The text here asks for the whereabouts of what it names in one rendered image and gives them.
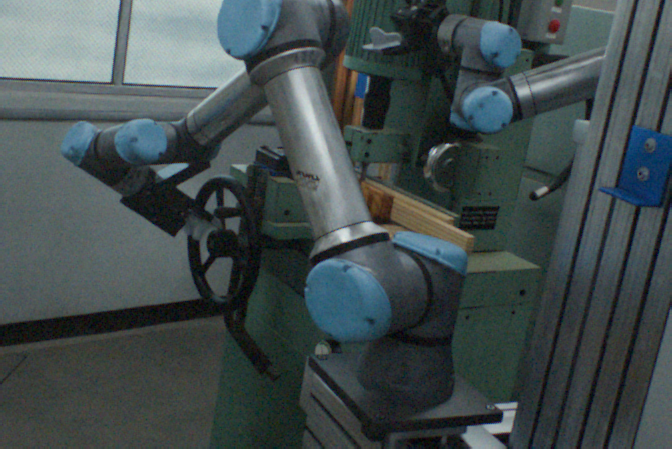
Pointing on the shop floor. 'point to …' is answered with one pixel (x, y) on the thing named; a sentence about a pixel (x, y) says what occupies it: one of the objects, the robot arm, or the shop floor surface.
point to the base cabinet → (492, 349)
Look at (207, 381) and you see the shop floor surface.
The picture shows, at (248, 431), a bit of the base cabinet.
